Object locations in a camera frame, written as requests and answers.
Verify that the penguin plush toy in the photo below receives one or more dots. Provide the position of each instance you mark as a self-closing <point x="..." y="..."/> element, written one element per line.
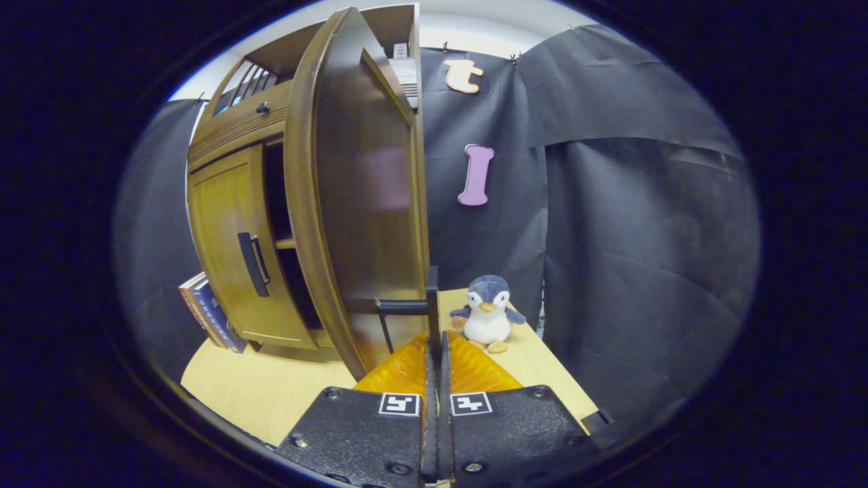
<point x="487" y="318"/>

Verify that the wooden shoe cabinet door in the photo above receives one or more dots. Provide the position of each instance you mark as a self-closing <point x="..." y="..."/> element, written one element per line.
<point x="366" y="203"/>
<point x="227" y="224"/>

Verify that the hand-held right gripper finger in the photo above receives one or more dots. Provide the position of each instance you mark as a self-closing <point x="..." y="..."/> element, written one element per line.
<point x="429" y="434"/>
<point x="445" y="434"/>

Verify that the black backdrop cloth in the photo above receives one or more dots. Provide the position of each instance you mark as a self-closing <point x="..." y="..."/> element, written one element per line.
<point x="610" y="237"/>

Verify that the blue cover book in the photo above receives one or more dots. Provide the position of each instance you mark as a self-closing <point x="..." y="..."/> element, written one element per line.
<point x="220" y="322"/>

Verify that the red white book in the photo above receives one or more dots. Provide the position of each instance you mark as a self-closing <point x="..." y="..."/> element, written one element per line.
<point x="192" y="298"/>

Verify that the wooden double-door shoe cabinet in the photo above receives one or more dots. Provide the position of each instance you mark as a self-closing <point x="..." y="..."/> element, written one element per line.
<point x="230" y="122"/>

